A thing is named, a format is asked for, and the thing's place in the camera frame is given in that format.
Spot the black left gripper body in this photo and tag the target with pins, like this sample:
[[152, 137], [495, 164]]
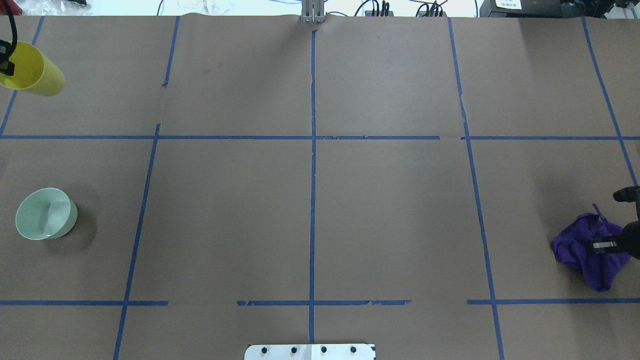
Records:
[[4, 65]]

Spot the grey aluminium post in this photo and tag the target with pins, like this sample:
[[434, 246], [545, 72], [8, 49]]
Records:
[[313, 11]]

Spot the purple cloth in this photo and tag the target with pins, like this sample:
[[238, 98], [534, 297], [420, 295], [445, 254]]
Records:
[[573, 248]]

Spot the white mounting plate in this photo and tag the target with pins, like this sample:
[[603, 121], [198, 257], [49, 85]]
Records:
[[327, 351]]

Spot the clear plastic bag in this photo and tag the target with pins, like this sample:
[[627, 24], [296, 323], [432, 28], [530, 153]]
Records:
[[47, 7]]

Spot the yellow plastic cup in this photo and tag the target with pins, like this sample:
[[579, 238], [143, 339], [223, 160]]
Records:
[[33, 72]]

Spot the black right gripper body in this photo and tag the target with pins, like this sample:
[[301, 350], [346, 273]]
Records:
[[632, 240]]

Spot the pale green bowl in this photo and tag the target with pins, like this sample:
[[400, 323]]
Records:
[[48, 213]]

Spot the black device with label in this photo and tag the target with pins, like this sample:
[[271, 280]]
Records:
[[553, 9]]

